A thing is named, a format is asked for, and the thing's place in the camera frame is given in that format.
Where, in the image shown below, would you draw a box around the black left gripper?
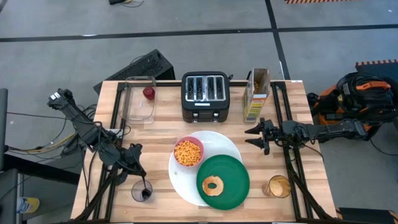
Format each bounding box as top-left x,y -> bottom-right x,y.
116,143 -> 147,179

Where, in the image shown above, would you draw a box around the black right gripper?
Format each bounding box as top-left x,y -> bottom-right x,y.
244,118 -> 285,156

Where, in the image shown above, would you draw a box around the dark spoon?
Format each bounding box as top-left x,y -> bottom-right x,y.
141,175 -> 152,200

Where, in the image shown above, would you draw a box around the panda cereal box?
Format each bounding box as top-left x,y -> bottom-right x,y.
242,67 -> 271,124

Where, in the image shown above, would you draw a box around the red apple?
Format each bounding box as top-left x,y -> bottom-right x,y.
142,86 -> 155,101

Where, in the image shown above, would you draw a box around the toasted bagel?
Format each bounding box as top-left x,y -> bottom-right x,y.
201,175 -> 224,197

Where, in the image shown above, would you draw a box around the clear purple tinted cup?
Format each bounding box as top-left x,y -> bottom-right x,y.
131,179 -> 154,203

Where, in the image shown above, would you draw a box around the white plate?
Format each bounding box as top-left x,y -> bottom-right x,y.
168,130 -> 243,207

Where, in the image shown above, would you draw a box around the pink bowl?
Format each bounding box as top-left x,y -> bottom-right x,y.
173,136 -> 205,168

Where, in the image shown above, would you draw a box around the orange cereal balls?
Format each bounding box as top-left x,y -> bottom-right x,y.
174,140 -> 202,167

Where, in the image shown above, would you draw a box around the green plate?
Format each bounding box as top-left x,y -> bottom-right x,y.
196,154 -> 251,211

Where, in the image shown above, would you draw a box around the amber glass of orange juice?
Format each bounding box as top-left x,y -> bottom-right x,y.
262,174 -> 292,199

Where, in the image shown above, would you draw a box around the clear plastic container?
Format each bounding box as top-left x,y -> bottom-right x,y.
119,76 -> 157,125

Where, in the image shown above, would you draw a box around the black four-slot toaster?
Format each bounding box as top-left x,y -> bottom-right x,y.
181,71 -> 231,123

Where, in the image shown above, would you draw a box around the black perforated computer case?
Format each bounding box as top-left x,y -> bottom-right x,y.
93,49 -> 175,94

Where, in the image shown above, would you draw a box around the yellow white shoe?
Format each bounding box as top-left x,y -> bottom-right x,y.
17,196 -> 40,214

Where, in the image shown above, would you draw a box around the orange black machine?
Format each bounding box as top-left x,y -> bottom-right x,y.
307,72 -> 398,144

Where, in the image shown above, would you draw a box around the black box on floor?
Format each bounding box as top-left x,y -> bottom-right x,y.
337,207 -> 398,224

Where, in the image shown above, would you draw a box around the black mat with orange edge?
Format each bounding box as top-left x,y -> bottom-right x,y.
355,58 -> 398,82

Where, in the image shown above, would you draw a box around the grey upright panel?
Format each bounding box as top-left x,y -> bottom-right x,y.
0,88 -> 9,172

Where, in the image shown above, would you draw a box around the orange black hazard strip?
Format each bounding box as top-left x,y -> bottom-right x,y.
284,0 -> 352,4

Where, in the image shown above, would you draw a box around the yellow floor cable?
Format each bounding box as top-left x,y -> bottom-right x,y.
27,133 -> 75,155

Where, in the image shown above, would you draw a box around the black device with cables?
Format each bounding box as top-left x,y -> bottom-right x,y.
108,0 -> 146,7

